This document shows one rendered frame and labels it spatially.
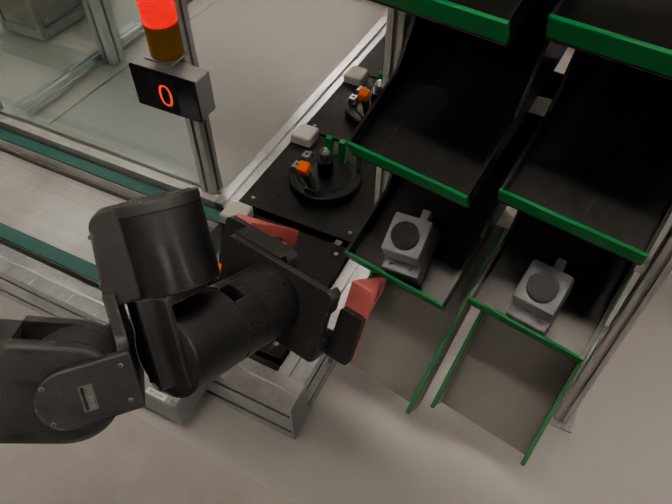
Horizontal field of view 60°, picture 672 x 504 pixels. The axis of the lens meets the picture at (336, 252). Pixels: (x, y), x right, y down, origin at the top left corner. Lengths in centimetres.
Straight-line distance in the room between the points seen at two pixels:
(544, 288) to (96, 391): 42
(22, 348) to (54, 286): 70
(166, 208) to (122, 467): 66
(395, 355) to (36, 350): 55
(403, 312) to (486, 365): 13
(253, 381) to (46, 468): 34
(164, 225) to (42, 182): 99
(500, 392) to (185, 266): 54
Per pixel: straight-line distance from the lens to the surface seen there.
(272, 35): 181
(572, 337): 67
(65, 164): 132
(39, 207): 129
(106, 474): 98
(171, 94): 96
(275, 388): 87
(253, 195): 110
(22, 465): 103
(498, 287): 68
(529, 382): 80
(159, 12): 90
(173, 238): 36
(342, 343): 45
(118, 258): 37
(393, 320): 81
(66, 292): 105
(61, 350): 37
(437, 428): 96
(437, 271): 68
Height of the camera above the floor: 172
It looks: 49 degrees down
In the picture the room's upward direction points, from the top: straight up
